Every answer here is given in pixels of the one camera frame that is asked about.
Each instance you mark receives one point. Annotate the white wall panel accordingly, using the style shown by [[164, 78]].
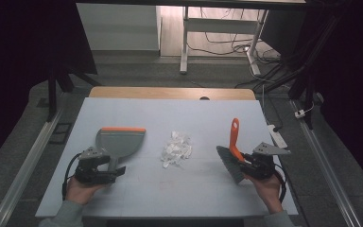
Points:
[[118, 26]]

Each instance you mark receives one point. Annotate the aluminium rail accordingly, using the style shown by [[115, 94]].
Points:
[[28, 160], [324, 160]]

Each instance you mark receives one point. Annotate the white power strip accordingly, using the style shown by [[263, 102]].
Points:
[[277, 136]]

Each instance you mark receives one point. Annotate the black curtain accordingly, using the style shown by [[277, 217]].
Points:
[[349, 94], [19, 63]]

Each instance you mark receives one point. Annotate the pile of white paper scraps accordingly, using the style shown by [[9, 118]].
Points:
[[176, 149]]

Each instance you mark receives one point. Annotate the light blue table board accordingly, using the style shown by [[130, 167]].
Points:
[[170, 189]]

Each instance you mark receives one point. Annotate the black metal stand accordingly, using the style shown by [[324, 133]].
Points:
[[302, 78]]

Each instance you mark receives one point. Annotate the wooden table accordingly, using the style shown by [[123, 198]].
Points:
[[157, 93]]

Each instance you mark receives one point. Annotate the small white plug adapter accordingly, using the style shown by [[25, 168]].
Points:
[[300, 113]]

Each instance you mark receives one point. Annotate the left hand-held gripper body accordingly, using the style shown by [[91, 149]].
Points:
[[91, 165]]

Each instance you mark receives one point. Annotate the person's left hand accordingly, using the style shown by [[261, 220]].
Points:
[[80, 190]]

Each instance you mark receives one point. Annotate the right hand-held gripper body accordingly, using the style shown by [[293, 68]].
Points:
[[263, 162]]

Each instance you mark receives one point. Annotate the black tripod stand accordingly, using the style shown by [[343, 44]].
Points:
[[58, 82]]

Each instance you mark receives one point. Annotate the person's right hand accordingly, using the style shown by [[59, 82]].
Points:
[[268, 192]]

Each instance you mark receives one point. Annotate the white desk frame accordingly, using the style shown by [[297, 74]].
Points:
[[220, 26]]

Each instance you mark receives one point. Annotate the grey dustpan with orange edge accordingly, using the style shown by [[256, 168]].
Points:
[[119, 142]]

